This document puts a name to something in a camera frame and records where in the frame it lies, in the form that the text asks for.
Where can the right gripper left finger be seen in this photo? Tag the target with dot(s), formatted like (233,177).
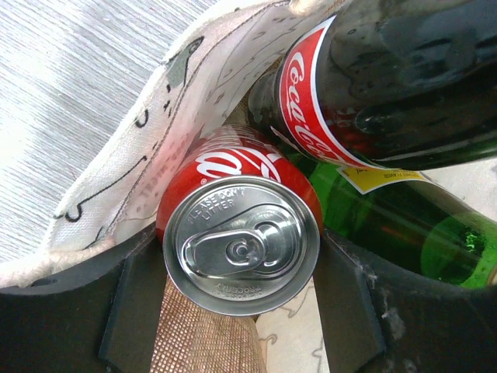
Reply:
(98,316)

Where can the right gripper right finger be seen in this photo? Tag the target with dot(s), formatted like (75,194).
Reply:
(378,317)

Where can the green glass bottle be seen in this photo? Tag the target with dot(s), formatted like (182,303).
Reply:
(405,218)

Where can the red cola can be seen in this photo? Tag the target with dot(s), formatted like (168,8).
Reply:
(240,225)

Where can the glass cola bottle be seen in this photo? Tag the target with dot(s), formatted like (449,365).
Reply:
(387,84)

